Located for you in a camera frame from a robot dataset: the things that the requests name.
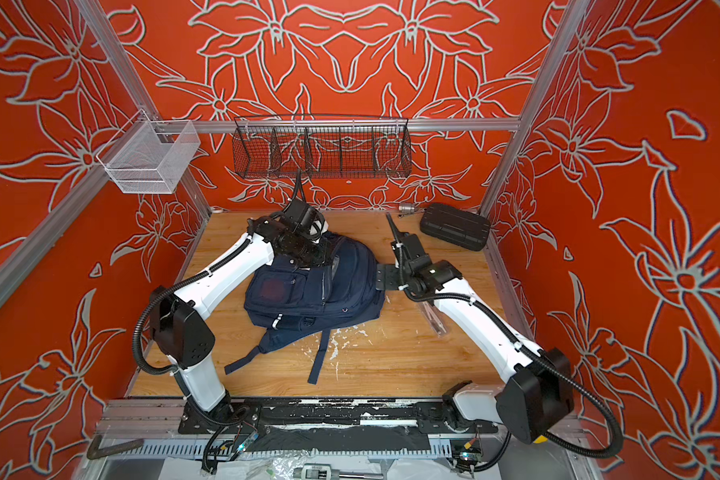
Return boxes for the navy blue student backpack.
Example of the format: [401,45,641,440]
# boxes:
[224,232,385,385]

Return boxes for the clear plastic pen box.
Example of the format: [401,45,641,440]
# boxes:
[385,213,403,254]

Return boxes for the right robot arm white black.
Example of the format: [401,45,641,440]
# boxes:
[377,229,624,459]

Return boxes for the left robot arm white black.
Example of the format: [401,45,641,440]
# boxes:
[132,172,331,429]

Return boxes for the black hard case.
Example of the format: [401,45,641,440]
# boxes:
[420,203,490,251]

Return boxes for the dark metal hex key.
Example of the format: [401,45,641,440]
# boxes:
[86,434,144,460]

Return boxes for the black wire wall basket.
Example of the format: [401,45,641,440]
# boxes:
[231,116,413,180]

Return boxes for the white wire mesh basket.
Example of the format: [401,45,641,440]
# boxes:
[95,110,200,195]

